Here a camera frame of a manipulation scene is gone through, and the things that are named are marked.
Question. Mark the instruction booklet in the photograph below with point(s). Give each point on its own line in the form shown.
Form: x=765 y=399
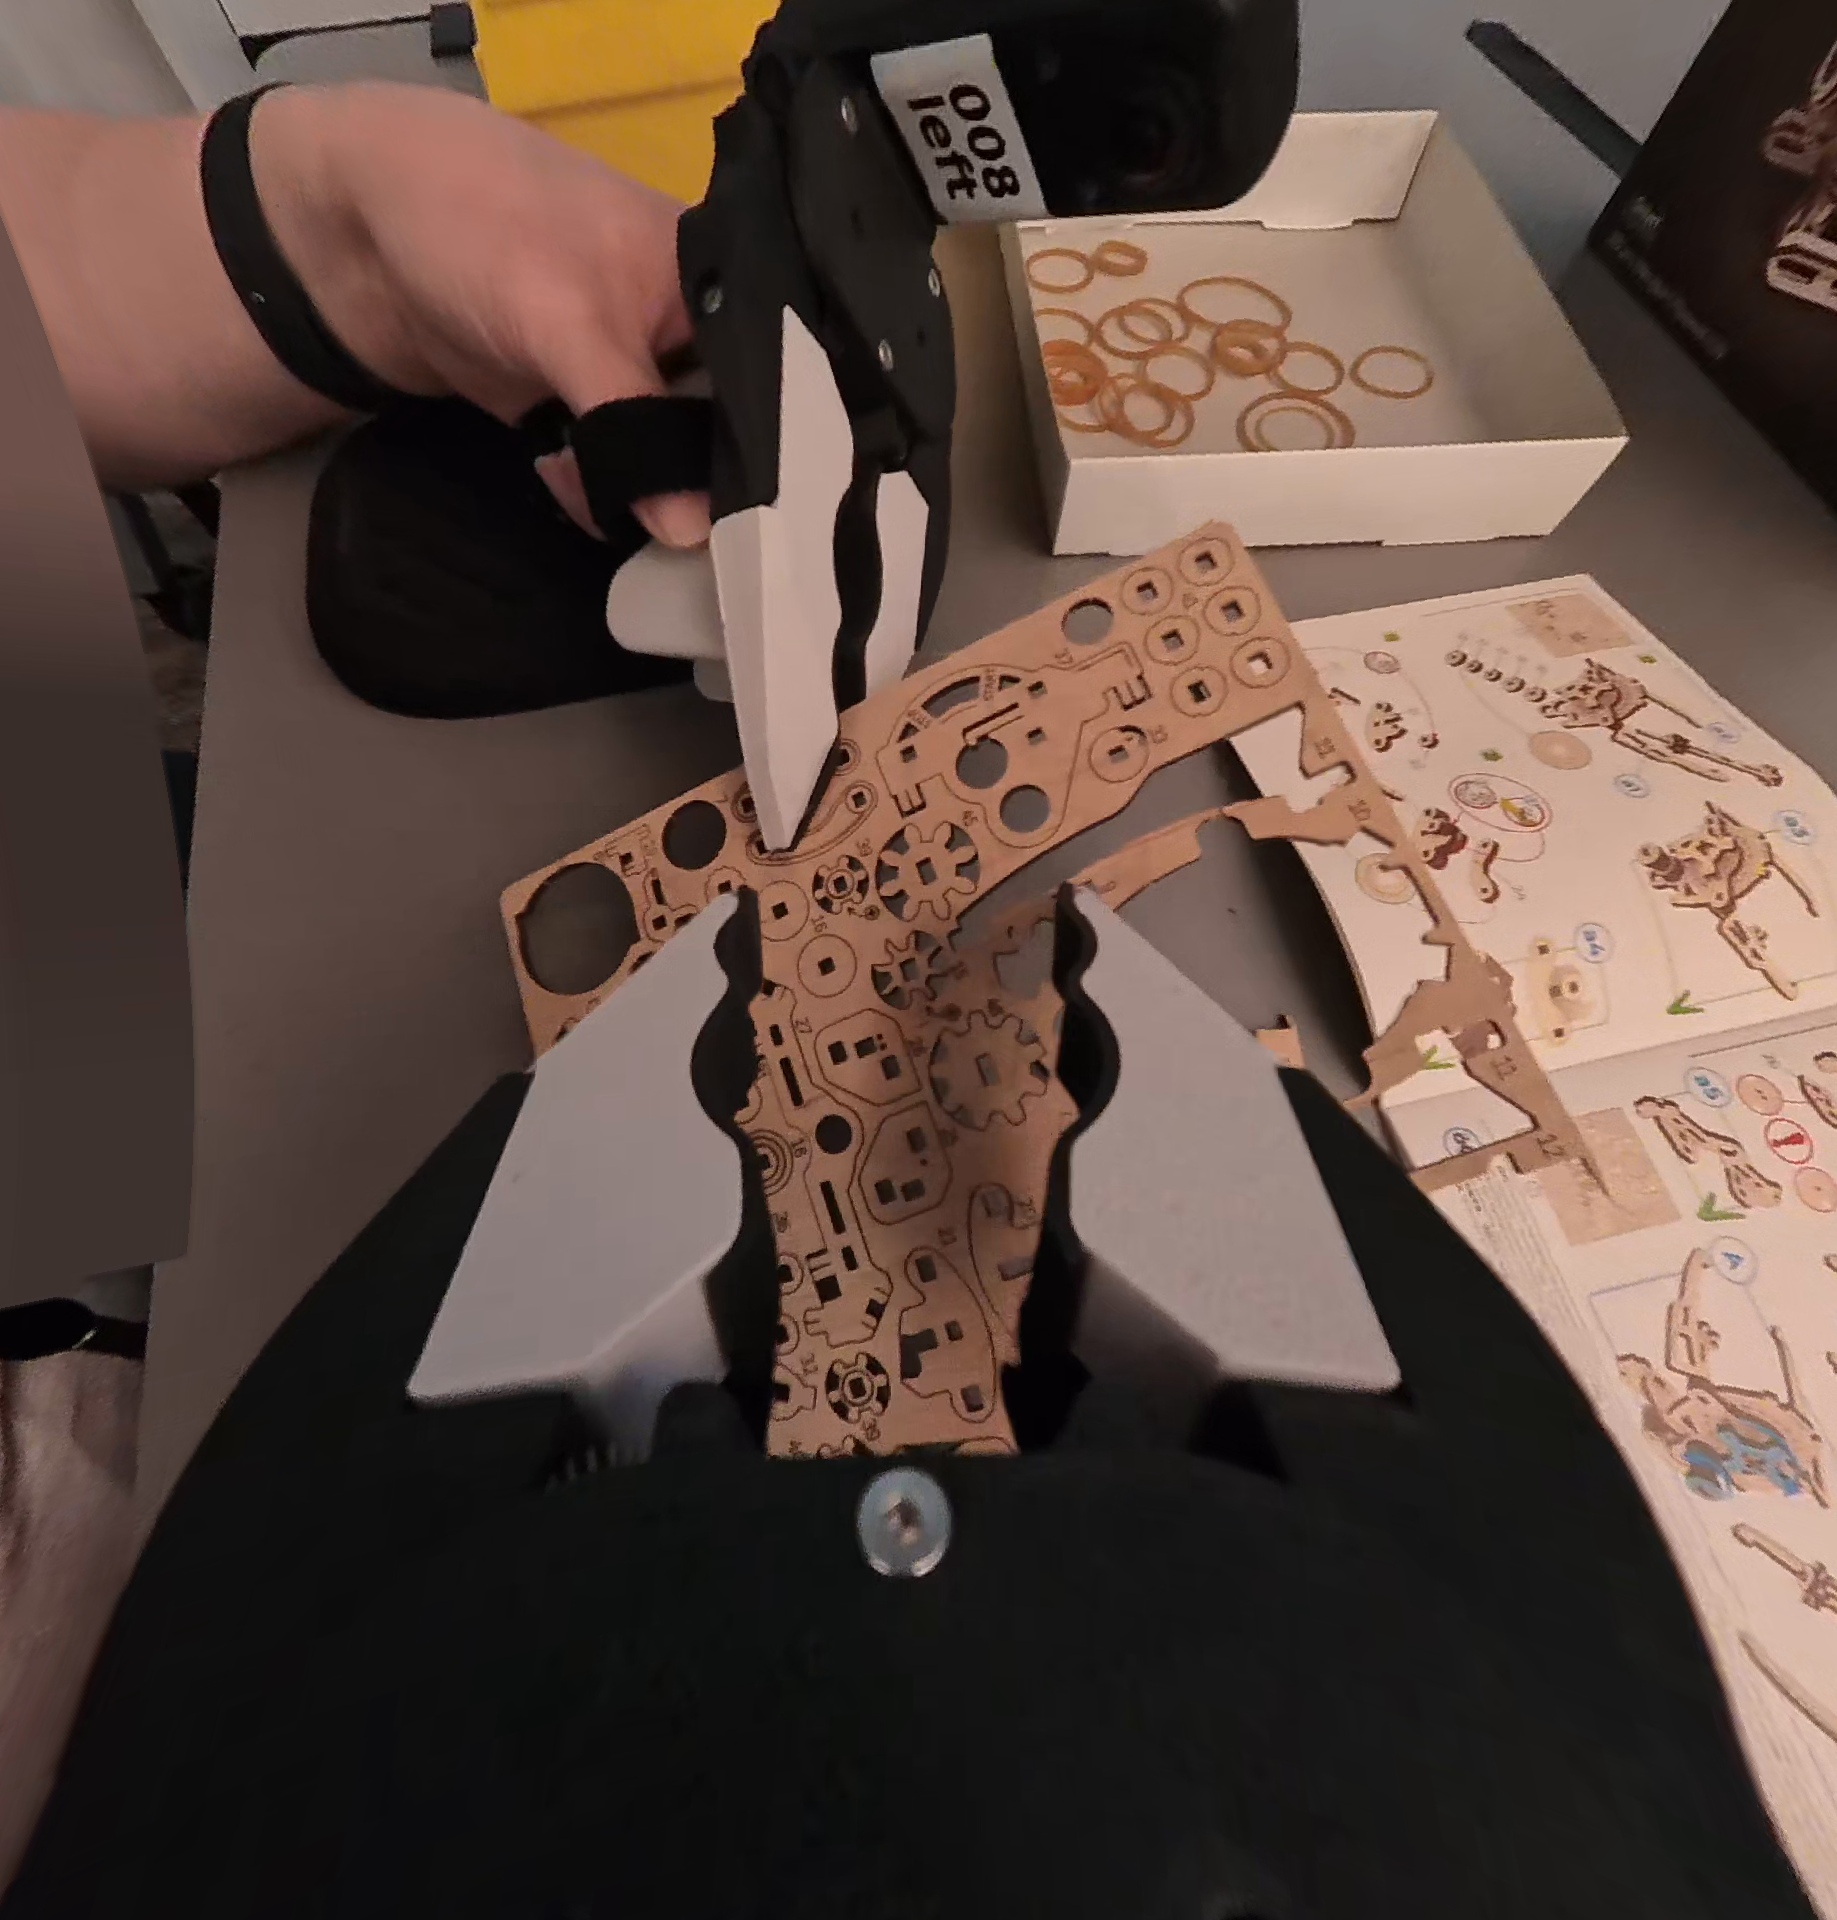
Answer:
x=1684 y=930

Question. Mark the person's left hand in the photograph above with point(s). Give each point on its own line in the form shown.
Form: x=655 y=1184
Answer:
x=483 y=255

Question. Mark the wooden parts sheet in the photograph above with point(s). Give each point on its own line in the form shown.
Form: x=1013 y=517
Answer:
x=837 y=1200

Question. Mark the yellow plastic bin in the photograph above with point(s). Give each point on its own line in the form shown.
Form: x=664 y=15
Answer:
x=603 y=75

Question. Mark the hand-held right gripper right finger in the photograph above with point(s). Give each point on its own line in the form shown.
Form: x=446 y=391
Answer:
x=1218 y=1200

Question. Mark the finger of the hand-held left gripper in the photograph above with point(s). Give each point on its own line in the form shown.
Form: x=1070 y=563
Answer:
x=904 y=571
x=778 y=601

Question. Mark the dark metal bar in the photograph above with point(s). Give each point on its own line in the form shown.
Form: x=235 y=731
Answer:
x=1548 y=98

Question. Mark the black model kit box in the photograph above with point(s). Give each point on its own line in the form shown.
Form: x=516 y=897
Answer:
x=1713 y=300

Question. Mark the white cardboard box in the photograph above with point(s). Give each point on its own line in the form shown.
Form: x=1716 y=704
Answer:
x=1309 y=510

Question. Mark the person's left forearm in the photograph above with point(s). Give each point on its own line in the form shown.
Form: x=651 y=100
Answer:
x=93 y=271

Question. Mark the black wristband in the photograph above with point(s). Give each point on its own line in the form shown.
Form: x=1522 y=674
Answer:
x=267 y=300

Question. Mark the pile of rubber bands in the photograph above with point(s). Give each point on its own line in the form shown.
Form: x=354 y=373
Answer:
x=1152 y=413

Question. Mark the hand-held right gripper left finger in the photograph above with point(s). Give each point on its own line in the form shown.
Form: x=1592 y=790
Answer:
x=588 y=1200

